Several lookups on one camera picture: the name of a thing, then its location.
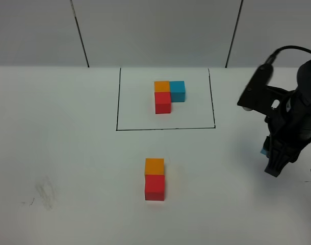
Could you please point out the red template cube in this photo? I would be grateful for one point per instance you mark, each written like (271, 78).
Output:
(162, 102)

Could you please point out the blue template cube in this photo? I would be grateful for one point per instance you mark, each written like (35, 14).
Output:
(177, 91)

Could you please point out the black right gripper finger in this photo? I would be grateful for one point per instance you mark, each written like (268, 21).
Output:
(277, 161)
(266, 144)

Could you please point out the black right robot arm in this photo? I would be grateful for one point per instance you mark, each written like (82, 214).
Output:
(303, 82)

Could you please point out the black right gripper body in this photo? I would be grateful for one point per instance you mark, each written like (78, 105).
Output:
(290, 128)

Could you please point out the orange template cube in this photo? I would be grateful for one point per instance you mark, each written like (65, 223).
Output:
(161, 86)

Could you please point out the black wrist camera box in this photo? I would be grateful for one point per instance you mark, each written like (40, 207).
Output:
(256, 95)

